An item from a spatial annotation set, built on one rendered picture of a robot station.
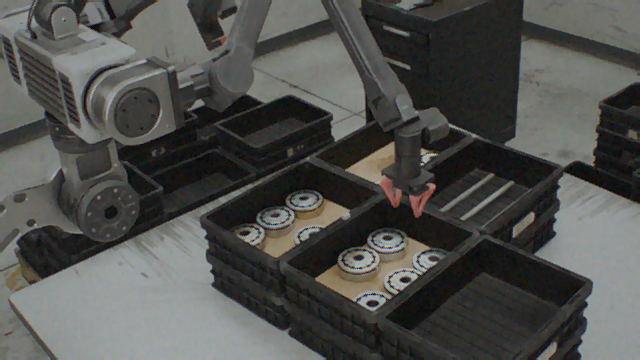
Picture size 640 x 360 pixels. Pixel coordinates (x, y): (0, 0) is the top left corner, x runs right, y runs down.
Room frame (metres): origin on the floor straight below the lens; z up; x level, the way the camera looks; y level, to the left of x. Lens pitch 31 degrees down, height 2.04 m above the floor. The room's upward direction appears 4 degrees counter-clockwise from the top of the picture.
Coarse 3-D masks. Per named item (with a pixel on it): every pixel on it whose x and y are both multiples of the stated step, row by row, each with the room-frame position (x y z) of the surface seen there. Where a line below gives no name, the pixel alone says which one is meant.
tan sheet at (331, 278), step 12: (408, 240) 1.70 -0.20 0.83; (408, 252) 1.65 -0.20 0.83; (384, 264) 1.61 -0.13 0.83; (396, 264) 1.60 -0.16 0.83; (408, 264) 1.60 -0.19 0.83; (324, 276) 1.58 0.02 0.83; (336, 276) 1.57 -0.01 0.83; (384, 276) 1.56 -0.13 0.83; (336, 288) 1.53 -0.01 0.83; (348, 288) 1.52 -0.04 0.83; (360, 288) 1.52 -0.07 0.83; (372, 288) 1.52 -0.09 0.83
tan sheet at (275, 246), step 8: (328, 208) 1.88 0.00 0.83; (336, 208) 1.88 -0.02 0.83; (344, 208) 1.88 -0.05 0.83; (320, 216) 1.84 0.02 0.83; (328, 216) 1.84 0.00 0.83; (336, 216) 1.84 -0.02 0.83; (296, 224) 1.81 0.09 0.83; (304, 224) 1.81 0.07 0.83; (312, 224) 1.81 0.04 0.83; (320, 224) 1.81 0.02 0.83; (328, 224) 1.80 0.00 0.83; (272, 240) 1.75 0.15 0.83; (280, 240) 1.74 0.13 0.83; (288, 240) 1.74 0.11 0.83; (264, 248) 1.71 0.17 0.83; (272, 248) 1.71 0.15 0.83; (280, 248) 1.71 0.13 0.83; (288, 248) 1.70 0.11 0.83
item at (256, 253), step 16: (304, 160) 1.98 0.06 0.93; (272, 176) 1.91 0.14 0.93; (224, 208) 1.77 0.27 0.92; (208, 224) 1.69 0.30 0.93; (336, 224) 1.65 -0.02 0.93; (224, 240) 1.65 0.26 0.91; (240, 240) 1.61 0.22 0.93; (304, 240) 1.59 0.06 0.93; (256, 256) 1.56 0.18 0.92; (272, 256) 1.54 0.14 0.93
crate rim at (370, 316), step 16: (368, 208) 1.72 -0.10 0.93; (320, 240) 1.59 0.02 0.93; (288, 256) 1.53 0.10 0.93; (448, 256) 1.49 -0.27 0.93; (288, 272) 1.48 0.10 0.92; (432, 272) 1.44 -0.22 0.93; (320, 288) 1.41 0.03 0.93; (336, 304) 1.37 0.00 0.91; (352, 304) 1.34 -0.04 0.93; (384, 304) 1.33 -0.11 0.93; (368, 320) 1.31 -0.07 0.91
